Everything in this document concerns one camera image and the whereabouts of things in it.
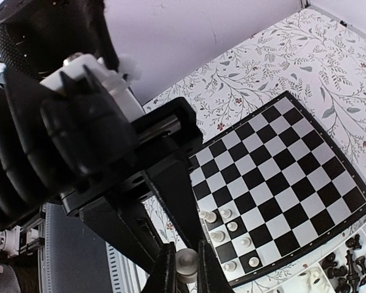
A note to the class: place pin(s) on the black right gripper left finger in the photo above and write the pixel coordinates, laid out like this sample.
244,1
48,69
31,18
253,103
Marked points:
163,276

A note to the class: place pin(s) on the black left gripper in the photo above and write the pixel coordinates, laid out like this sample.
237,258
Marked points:
116,165

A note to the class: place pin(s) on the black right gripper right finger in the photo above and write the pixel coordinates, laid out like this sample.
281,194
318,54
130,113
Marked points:
210,278

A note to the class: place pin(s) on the white chess piece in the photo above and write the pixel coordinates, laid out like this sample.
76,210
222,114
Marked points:
246,242
186,265
209,217
232,226
254,261
226,213
217,236
229,266

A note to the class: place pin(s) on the black grey chessboard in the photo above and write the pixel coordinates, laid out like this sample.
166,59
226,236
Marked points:
290,187

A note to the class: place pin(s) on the white plastic tray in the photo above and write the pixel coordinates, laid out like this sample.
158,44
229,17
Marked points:
292,284

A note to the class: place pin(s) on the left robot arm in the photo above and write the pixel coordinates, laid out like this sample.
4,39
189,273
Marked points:
39,37

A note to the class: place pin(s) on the white chess pieces pile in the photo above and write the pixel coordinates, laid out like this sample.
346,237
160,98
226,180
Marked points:
313,281

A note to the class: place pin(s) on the black chess pieces pile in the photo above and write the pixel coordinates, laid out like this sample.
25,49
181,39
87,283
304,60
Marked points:
345,267

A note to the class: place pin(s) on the floral table mat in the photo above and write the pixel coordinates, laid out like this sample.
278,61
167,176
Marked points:
319,62

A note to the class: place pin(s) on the aluminium front rail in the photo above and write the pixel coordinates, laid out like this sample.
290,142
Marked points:
72,258

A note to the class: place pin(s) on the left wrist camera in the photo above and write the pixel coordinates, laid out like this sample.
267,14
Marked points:
61,134

